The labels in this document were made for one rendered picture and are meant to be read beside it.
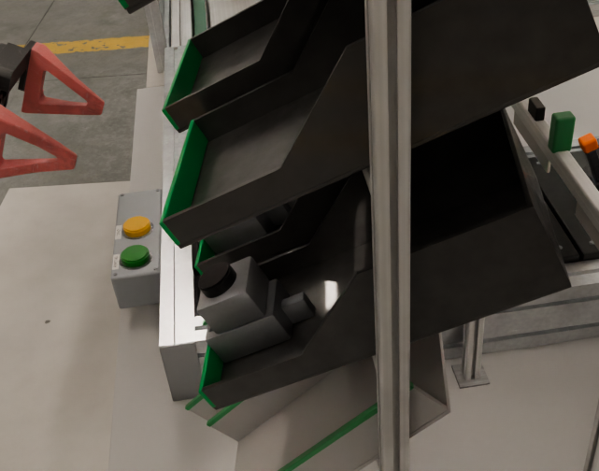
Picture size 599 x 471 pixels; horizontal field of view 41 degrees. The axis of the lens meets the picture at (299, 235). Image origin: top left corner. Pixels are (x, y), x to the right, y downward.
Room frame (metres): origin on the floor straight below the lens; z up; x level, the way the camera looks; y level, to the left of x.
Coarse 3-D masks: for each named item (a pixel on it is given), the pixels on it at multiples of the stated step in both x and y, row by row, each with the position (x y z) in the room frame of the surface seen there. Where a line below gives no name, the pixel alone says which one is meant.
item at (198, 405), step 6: (204, 324) 0.69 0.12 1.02; (198, 396) 0.57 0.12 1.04; (192, 402) 0.57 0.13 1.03; (198, 402) 0.57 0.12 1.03; (204, 402) 0.57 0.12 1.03; (186, 408) 0.57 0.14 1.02; (192, 408) 0.57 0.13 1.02; (198, 408) 0.57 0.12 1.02; (204, 408) 0.57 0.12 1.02; (210, 408) 0.57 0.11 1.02; (222, 408) 0.56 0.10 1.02; (198, 414) 0.57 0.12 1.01; (204, 414) 0.57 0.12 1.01; (210, 414) 0.57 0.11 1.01
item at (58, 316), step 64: (64, 192) 1.25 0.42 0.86; (128, 192) 1.23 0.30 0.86; (0, 256) 1.08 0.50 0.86; (64, 256) 1.06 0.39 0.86; (0, 320) 0.92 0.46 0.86; (64, 320) 0.90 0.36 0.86; (0, 384) 0.78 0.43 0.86; (64, 384) 0.77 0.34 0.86; (0, 448) 0.67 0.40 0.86; (64, 448) 0.66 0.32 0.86
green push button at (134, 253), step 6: (132, 246) 0.92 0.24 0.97; (138, 246) 0.92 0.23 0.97; (144, 246) 0.92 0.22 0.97; (126, 252) 0.90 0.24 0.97; (132, 252) 0.90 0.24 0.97; (138, 252) 0.90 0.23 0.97; (144, 252) 0.90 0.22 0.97; (126, 258) 0.89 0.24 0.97; (132, 258) 0.89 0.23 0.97; (138, 258) 0.89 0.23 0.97; (144, 258) 0.89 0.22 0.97; (126, 264) 0.89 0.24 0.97; (132, 264) 0.88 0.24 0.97; (138, 264) 0.88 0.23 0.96
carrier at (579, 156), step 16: (576, 160) 1.02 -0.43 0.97; (544, 176) 0.99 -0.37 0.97; (592, 176) 0.94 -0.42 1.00; (544, 192) 0.95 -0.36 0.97; (560, 192) 0.95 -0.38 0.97; (560, 208) 0.91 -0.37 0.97; (560, 224) 0.88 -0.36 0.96; (576, 224) 0.87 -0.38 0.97; (576, 240) 0.83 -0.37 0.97; (592, 256) 0.80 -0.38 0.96
